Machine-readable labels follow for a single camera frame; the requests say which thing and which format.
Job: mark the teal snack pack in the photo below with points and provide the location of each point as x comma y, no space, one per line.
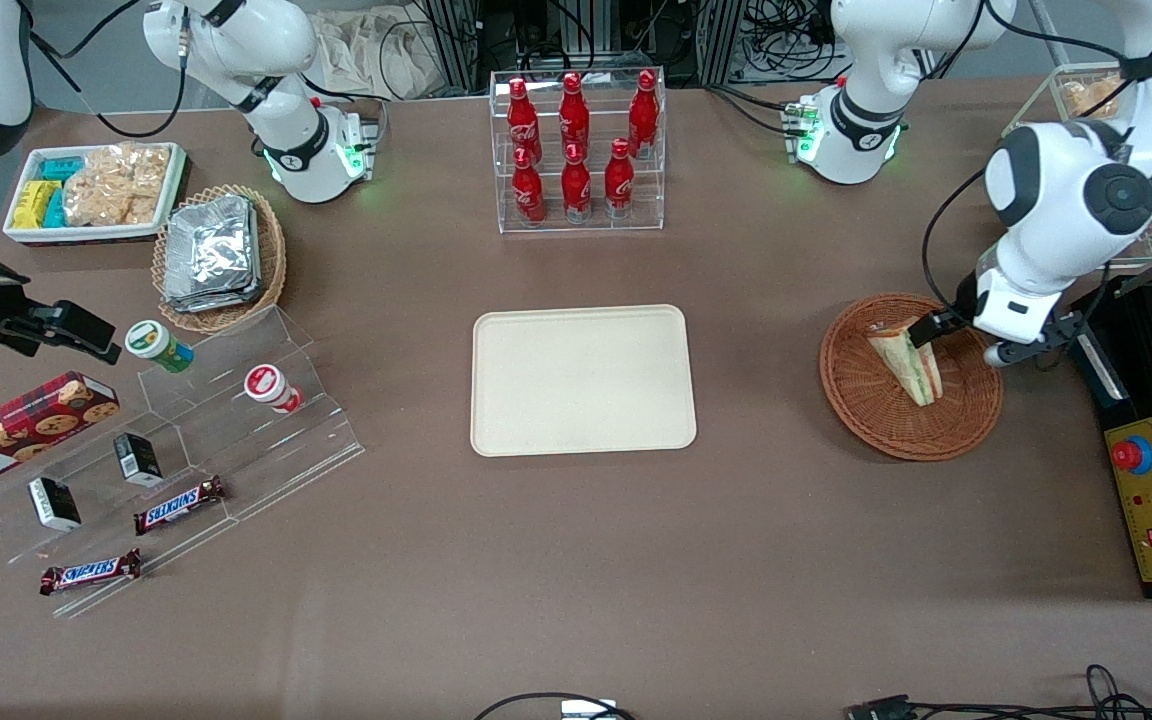
62,168
55,210

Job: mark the triangle sandwich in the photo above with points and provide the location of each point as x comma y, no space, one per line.
911,360

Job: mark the round brown wicker basket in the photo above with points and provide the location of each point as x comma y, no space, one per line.
876,410

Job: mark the green lid snack cup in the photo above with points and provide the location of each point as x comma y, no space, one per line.
156,343

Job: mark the yellow snack pack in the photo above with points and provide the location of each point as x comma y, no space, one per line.
34,203

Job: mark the small black box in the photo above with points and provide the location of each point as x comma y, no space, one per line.
55,504
139,459

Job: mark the beige plastic tray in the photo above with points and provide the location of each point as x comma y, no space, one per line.
581,380

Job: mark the silver foil pack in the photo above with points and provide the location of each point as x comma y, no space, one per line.
208,245
216,303

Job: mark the Snickers chocolate bar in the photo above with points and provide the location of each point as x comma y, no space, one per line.
179,505
89,572

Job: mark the red cola bottle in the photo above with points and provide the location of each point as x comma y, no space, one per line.
528,190
573,115
619,182
519,120
576,187
644,115

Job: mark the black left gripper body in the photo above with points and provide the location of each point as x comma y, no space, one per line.
962,296

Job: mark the red lid snack cup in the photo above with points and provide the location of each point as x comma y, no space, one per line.
269,386

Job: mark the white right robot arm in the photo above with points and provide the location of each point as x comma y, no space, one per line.
276,40

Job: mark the beige cloth bag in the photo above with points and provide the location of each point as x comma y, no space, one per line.
376,50

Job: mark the red tartan cookie box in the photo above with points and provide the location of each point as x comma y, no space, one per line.
21,430

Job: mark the clear bag of crackers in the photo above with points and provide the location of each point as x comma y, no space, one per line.
116,185

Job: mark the clear bag of snacks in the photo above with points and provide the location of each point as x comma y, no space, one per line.
1086,97

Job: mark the white rectangular snack tray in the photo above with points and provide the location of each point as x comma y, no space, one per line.
21,235

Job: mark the oval wicker basket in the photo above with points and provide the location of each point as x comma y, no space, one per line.
274,250

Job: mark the clear acrylic bottle rack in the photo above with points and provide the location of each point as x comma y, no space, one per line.
596,225

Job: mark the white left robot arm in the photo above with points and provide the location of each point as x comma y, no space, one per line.
1046,180

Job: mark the clear acrylic stepped shelf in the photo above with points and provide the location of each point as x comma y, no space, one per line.
236,450

